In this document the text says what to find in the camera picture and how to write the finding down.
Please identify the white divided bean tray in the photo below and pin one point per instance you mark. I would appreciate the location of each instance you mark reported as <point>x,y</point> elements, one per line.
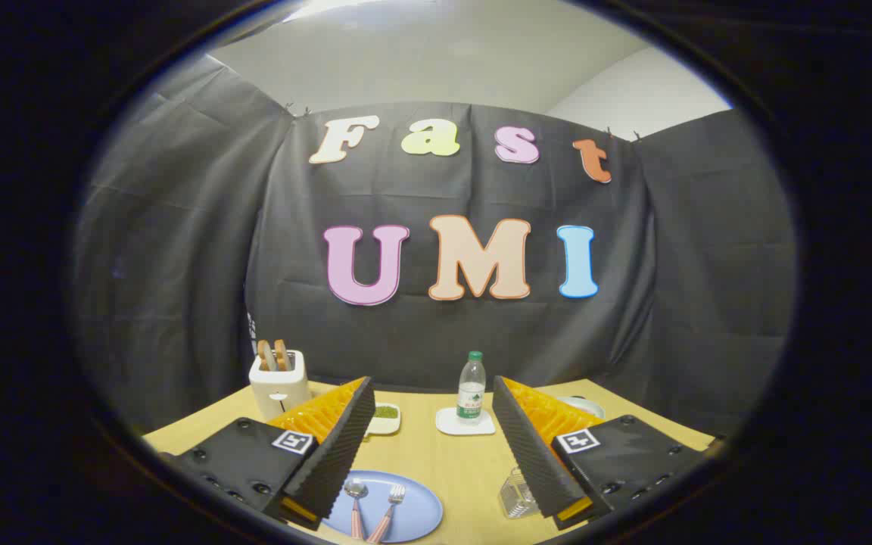
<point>387,424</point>

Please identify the toast slice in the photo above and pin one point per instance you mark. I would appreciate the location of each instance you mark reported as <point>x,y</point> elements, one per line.
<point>281,354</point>
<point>264,356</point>

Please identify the black backdrop cloth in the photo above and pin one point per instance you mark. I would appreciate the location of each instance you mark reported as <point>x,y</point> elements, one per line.
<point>406,341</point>

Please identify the blue plate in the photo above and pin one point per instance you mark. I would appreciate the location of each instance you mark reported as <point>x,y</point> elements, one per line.
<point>417,511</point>

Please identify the clear green-capped water bottle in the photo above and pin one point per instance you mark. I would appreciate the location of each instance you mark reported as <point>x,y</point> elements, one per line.
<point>471,390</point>

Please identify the metal drain basket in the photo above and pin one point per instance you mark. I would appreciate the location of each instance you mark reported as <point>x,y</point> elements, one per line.
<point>518,496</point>

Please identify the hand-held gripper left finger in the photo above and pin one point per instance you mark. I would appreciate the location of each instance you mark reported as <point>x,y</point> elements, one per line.
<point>334,462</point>

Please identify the white square coaster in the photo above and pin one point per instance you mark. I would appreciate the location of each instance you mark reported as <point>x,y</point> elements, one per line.
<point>451,425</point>

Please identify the pale green food plate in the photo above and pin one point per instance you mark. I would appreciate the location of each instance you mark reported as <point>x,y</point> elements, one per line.
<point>586,406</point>

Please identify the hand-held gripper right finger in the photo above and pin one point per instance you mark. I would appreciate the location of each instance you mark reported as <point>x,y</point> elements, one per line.
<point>530,454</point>

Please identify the cream toaster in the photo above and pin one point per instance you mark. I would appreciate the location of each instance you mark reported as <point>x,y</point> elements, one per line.
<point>278,390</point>

